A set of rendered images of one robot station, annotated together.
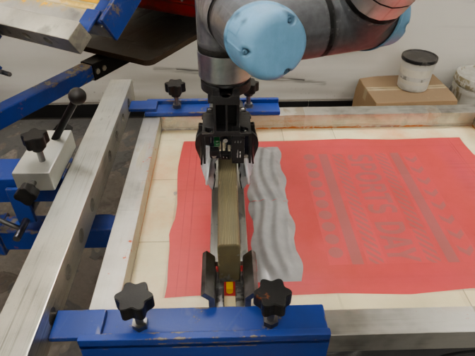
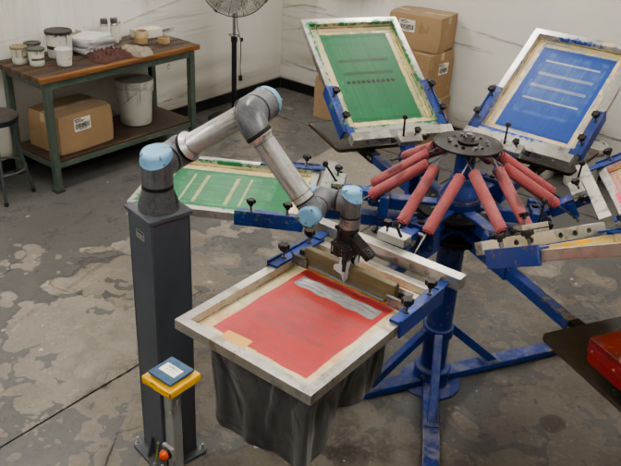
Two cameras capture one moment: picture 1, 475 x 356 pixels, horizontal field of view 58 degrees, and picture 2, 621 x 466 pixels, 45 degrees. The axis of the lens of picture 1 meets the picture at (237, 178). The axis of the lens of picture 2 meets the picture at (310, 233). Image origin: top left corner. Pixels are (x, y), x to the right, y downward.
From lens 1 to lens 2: 2.89 m
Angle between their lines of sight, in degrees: 98
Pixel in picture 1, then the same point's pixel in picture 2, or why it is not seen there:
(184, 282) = not seen: hidden behind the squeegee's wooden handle
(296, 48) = not seen: hidden behind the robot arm
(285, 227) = (318, 290)
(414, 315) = (253, 279)
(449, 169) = (291, 352)
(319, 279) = (288, 286)
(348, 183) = (322, 320)
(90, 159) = (389, 248)
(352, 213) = (305, 309)
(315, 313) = (275, 263)
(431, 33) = not seen: outside the picture
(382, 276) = (273, 296)
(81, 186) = (372, 242)
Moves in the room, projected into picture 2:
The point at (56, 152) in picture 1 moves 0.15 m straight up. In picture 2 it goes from (389, 234) to (394, 200)
